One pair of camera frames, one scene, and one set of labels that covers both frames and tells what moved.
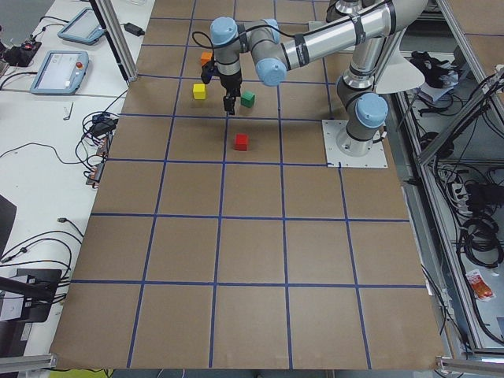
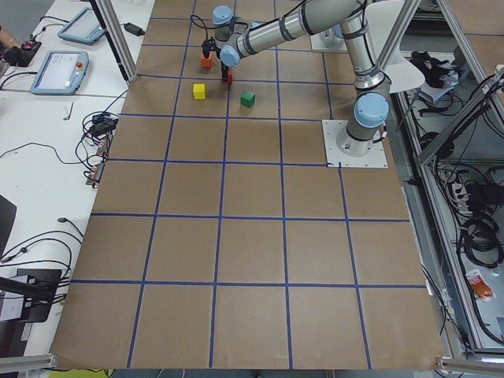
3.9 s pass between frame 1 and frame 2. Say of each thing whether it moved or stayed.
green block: stayed
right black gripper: moved
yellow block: stayed
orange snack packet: stayed
